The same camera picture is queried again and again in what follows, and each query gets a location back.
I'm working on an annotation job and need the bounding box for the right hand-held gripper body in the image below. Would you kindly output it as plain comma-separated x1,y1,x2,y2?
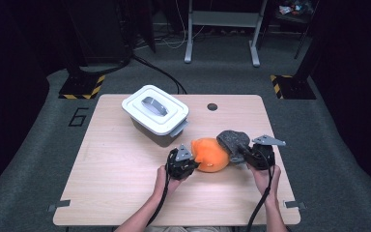
244,134,287,171

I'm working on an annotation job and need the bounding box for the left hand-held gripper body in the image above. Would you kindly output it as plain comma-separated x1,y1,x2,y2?
166,143,201,181

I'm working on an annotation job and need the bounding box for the orange plush toy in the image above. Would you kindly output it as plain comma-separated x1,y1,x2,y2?
190,137,231,173

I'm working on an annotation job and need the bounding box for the grey cloth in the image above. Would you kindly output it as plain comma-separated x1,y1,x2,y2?
215,130,251,163

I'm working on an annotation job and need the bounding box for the grey clear storage box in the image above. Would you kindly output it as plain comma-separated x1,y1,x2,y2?
129,116,190,149

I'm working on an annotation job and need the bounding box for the white lid with grey handle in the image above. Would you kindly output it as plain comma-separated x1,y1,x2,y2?
121,84,190,136

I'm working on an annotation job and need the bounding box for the person's right hand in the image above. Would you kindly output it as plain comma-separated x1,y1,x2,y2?
246,162,282,202

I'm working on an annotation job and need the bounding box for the person's left hand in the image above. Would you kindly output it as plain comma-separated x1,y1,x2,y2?
154,165,188,198

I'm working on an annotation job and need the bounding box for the grey tape strip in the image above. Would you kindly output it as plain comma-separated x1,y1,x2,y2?
284,200,306,210
47,199,71,213

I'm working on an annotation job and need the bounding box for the black stand base striped edge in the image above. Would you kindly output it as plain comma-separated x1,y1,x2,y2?
58,72,106,101
270,74,317,101

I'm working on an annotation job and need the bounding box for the colourful clutter on dark shelf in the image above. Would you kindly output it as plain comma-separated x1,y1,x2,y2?
278,0,315,17

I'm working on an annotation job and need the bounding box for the black cabinet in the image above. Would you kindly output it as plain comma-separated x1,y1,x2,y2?
67,0,133,65

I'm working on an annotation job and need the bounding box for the left hand-held gripper black cable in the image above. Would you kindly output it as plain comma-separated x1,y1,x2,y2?
145,154,172,227

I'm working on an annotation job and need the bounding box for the hand-held gripper black cable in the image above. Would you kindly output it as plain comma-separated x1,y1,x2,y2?
245,149,275,232
145,154,172,227

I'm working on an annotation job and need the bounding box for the right hand-held gripper black cable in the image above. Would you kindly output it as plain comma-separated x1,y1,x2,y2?
245,149,275,232

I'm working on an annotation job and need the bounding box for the black floor cable bundle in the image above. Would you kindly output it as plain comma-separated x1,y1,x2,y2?
131,55,188,95

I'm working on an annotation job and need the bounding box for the thick black looped floor cable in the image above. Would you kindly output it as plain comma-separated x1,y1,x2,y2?
76,54,133,75

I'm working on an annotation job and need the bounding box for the white desk frame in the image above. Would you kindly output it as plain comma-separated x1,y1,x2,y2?
184,0,269,68

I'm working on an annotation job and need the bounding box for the white floor cable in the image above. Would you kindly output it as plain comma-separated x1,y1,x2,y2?
160,0,207,50

